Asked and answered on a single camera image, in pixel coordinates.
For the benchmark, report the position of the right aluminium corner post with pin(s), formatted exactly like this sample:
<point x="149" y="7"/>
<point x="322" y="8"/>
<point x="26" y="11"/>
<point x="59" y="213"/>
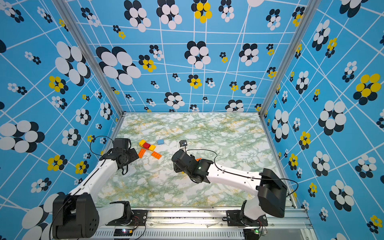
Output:
<point x="286" y="61"/>

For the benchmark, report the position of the light blue lego brick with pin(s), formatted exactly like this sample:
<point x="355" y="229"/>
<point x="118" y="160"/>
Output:
<point x="160" y="141"/>

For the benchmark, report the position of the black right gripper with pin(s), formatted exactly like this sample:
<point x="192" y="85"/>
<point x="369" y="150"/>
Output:
<point x="176" y="168"/>

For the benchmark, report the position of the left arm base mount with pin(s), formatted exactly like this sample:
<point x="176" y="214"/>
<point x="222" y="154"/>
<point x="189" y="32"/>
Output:
<point x="133" y="219"/>

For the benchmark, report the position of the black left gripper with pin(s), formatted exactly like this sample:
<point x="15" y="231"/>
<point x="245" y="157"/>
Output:
<point x="132" y="152"/>

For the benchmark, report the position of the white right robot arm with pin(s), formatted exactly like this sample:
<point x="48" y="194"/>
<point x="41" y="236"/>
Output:
<point x="269" y="191"/>

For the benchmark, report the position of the aluminium front rail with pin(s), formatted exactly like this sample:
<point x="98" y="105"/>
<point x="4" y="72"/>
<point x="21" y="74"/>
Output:
<point x="207" y="223"/>

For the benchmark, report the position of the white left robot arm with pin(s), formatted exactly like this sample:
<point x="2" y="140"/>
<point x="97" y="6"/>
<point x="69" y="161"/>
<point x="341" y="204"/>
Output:
<point x="75" y="215"/>

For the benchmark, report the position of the red square lego brick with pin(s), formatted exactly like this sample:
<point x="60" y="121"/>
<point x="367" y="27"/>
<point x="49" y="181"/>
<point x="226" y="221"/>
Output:
<point x="146" y="146"/>

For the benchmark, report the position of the orange long lego plate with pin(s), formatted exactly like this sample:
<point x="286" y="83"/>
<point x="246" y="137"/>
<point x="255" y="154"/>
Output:
<point x="156" y="155"/>

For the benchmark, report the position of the yellow square lego brick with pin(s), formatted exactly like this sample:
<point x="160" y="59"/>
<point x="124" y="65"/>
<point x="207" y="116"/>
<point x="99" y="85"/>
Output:
<point x="141" y="143"/>

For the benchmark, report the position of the orange lego brick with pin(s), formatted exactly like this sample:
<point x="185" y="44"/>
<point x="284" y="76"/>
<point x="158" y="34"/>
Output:
<point x="141" y="153"/>

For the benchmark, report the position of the left aluminium corner post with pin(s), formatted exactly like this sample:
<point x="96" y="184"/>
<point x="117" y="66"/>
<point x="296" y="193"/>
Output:
<point x="65" y="13"/>

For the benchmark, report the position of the aluminium corner post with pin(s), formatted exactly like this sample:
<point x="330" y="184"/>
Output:
<point x="65" y="13"/>
<point x="286" y="61"/>

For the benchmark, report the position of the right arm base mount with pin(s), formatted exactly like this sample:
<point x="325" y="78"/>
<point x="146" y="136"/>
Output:
<point x="236" y="218"/>

